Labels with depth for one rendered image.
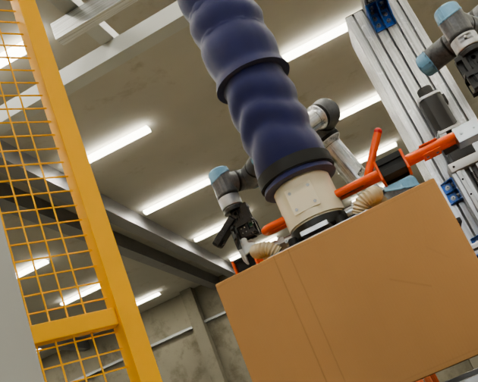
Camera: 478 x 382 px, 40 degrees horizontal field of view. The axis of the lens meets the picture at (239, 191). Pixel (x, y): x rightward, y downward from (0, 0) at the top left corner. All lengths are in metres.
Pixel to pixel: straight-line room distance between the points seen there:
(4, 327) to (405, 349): 0.93
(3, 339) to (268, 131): 1.11
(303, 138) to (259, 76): 0.23
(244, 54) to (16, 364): 1.26
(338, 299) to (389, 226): 0.21
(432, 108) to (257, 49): 0.82
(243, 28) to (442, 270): 0.92
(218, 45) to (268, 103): 0.25
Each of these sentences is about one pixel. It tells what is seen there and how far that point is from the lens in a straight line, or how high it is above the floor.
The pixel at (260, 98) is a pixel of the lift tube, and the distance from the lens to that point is 1.88.
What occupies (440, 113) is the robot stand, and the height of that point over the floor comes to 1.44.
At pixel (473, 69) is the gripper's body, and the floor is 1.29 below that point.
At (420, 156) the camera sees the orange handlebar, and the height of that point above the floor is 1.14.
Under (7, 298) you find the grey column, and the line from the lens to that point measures 0.97.
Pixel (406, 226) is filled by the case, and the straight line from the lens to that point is 1.58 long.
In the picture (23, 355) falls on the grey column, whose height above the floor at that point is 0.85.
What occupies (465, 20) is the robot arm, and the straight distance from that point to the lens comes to 1.95.
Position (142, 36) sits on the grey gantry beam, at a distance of 4.24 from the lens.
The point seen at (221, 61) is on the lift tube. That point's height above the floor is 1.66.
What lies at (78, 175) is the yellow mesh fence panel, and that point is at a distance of 1.59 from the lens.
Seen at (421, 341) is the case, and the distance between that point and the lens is 1.55.
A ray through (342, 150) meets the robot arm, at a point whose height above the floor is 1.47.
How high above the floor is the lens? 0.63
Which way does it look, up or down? 20 degrees up
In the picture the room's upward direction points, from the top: 23 degrees counter-clockwise
